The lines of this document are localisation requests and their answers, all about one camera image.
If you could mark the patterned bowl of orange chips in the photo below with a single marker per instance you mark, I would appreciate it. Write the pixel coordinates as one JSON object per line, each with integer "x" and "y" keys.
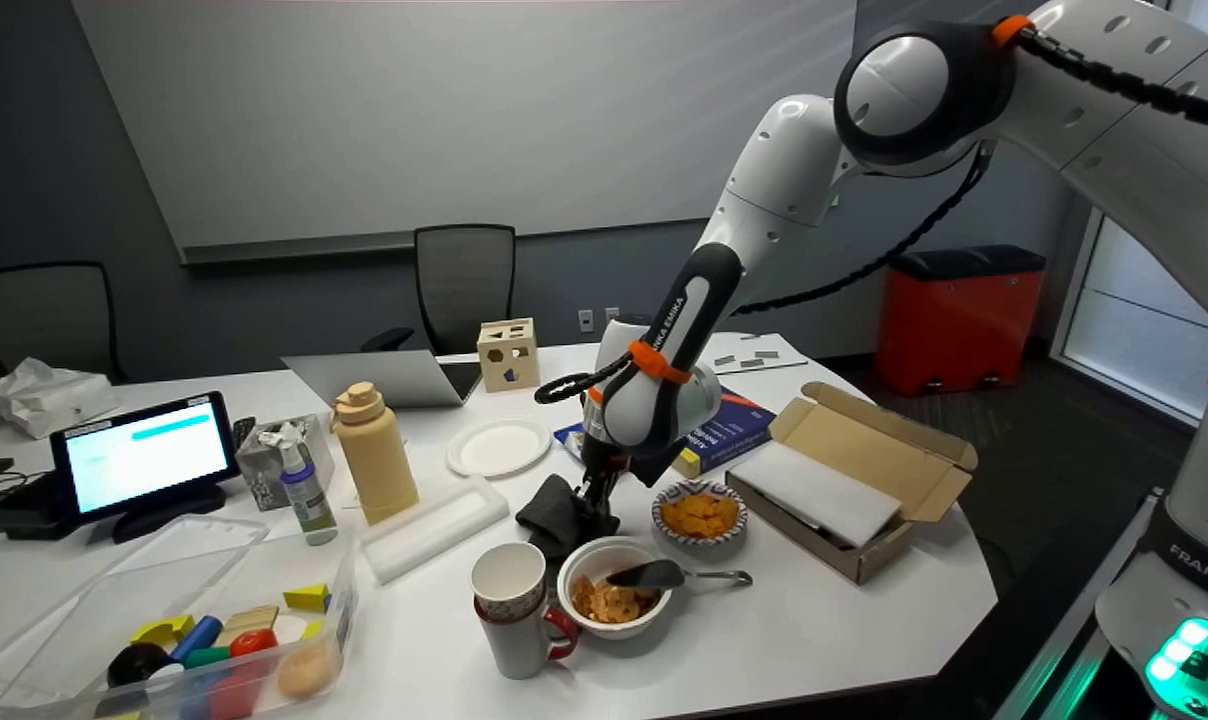
{"x": 703, "y": 516}

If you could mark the stacked white paper cups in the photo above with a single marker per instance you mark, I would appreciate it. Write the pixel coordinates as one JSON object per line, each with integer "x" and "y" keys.
{"x": 508, "y": 599}

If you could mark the white bowl of food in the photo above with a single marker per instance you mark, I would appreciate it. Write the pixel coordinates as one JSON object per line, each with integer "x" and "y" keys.
{"x": 595, "y": 603}

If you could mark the crumpled white plastic bag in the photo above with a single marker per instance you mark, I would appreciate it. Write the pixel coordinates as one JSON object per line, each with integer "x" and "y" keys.
{"x": 42, "y": 396}

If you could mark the white papers on table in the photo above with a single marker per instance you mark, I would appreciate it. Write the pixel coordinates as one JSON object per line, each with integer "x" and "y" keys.
{"x": 755, "y": 353}

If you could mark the black office chair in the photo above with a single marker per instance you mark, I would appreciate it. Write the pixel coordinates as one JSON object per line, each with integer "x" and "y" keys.
{"x": 57, "y": 313}
{"x": 466, "y": 274}

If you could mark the clear bin of toys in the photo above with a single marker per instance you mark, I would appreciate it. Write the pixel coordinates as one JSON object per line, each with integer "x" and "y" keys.
{"x": 200, "y": 622}

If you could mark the tan water bottle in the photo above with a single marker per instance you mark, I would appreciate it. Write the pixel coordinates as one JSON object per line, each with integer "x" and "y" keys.
{"x": 375, "y": 448}

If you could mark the black office chair left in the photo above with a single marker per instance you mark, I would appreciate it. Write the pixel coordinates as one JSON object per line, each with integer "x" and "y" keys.
{"x": 57, "y": 313}

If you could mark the black office chair centre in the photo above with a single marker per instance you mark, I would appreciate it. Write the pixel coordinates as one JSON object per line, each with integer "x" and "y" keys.
{"x": 466, "y": 274}

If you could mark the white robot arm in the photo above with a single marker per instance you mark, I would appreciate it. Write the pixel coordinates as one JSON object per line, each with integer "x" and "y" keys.
{"x": 1108, "y": 93}

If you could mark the blue and yellow book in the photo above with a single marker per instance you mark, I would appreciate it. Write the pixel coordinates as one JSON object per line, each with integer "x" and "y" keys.
{"x": 729, "y": 432}

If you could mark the grey carton box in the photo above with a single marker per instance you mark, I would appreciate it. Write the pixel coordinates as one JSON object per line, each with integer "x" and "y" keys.
{"x": 263, "y": 458}

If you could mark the black tablet with lit screen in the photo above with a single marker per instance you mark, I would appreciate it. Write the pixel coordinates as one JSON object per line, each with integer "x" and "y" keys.
{"x": 151, "y": 466}

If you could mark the white paper plate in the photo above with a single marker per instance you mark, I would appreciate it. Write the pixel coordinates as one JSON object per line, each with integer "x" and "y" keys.
{"x": 498, "y": 448}

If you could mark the small spray bottle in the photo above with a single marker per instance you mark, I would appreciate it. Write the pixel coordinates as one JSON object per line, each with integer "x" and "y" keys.
{"x": 302, "y": 486}

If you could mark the white whiteboard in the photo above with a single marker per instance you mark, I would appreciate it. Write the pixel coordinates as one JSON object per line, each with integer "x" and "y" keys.
{"x": 343, "y": 126}

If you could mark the wooden shape sorter cube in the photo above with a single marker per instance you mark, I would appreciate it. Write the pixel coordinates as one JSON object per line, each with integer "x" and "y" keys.
{"x": 508, "y": 353}

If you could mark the grey laptop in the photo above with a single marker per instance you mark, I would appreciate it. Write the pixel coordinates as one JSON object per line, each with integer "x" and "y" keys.
{"x": 400, "y": 378}

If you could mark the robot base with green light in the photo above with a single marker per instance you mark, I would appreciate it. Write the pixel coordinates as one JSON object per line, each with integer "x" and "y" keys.
{"x": 1134, "y": 641}

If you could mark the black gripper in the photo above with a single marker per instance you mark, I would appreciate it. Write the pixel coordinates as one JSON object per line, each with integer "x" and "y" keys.
{"x": 600, "y": 471}

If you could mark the red trash bin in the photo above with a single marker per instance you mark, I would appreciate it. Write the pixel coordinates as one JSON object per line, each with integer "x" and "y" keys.
{"x": 958, "y": 318}

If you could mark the black spatula with metal handle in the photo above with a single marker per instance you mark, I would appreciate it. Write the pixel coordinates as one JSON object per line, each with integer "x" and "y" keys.
{"x": 668, "y": 574}

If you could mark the open cardboard box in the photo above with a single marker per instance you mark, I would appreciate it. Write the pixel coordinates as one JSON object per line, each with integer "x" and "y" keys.
{"x": 852, "y": 483}

